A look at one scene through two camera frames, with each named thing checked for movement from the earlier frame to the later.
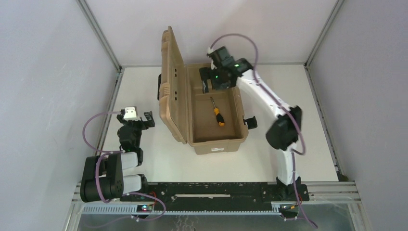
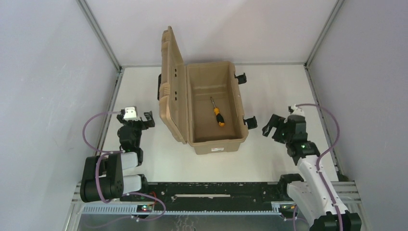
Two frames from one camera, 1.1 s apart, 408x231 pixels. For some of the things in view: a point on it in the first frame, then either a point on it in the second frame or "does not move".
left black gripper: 135,122 does not move
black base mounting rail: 221,192 does not move
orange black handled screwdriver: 219,117 does not move
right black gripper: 210,78 → 280,129
